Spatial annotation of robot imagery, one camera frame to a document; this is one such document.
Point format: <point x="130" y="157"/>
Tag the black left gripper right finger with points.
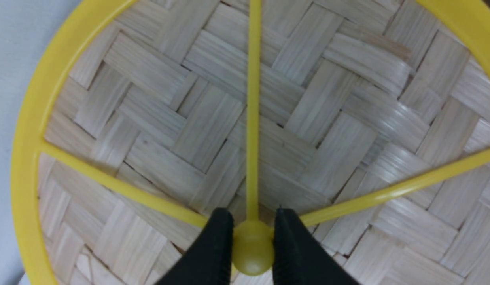
<point x="299" y="258"/>

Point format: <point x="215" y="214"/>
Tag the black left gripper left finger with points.
<point x="208" y="259"/>

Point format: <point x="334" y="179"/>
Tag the yellow rimmed woven steamer lid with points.
<point x="374" y="125"/>

